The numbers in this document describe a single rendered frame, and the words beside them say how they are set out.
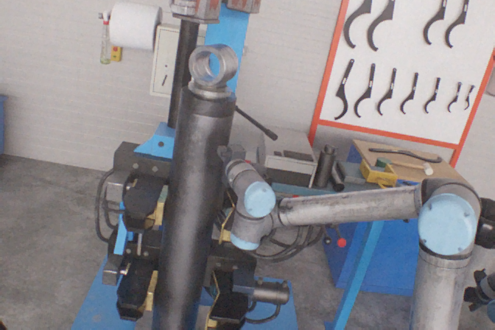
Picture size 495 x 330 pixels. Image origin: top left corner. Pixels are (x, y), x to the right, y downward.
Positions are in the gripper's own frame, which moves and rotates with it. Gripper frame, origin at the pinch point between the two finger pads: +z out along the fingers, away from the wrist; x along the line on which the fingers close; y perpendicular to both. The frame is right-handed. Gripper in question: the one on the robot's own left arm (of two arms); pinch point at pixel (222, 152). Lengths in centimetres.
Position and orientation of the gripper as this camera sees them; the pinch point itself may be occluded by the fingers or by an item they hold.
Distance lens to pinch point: 142.1
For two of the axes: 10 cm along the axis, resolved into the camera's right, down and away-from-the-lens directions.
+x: -1.9, 9.2, 3.5
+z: -3.9, -4.0, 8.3
